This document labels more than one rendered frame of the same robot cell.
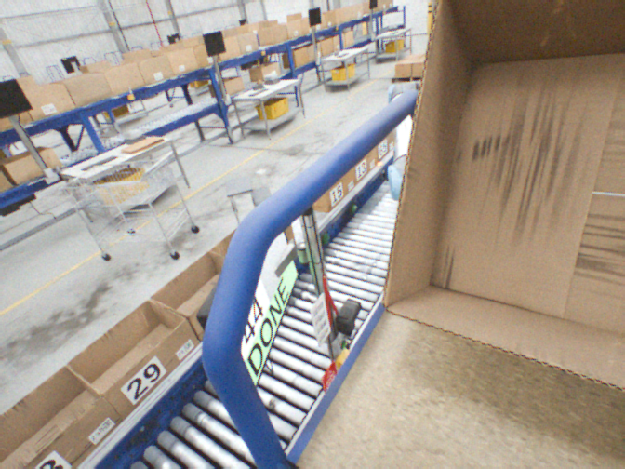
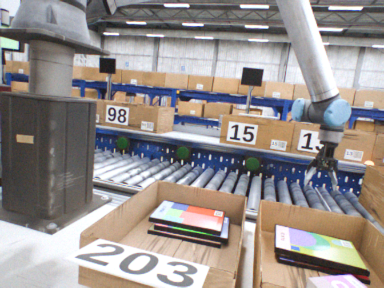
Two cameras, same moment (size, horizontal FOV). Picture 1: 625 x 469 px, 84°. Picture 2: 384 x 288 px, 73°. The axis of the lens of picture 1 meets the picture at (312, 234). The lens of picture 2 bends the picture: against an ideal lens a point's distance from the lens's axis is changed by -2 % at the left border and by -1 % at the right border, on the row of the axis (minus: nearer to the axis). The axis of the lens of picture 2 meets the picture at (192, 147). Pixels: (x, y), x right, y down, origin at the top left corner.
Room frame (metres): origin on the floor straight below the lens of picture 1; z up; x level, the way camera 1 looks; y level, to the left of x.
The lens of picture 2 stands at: (1.27, -1.44, 1.10)
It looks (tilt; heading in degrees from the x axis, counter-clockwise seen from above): 10 degrees down; 66
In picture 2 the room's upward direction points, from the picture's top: 6 degrees clockwise
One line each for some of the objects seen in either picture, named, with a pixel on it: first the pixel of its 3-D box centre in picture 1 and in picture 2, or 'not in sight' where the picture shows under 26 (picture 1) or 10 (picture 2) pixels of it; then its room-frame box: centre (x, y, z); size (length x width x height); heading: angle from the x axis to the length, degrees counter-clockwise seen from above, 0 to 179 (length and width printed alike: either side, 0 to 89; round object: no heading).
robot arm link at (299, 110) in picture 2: not in sight; (310, 111); (2.11, -0.68, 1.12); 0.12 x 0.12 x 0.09; 75
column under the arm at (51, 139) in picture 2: not in sight; (51, 152); (1.20, -0.61, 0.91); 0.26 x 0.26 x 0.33; 51
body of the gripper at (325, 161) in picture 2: not in sight; (326, 156); (2.22, -0.70, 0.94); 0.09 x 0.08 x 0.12; 51
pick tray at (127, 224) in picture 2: not in sight; (180, 230); (1.51, -0.91, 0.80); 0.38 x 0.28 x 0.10; 53
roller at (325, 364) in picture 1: (292, 348); not in sight; (1.11, 0.20, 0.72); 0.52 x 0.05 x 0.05; 51
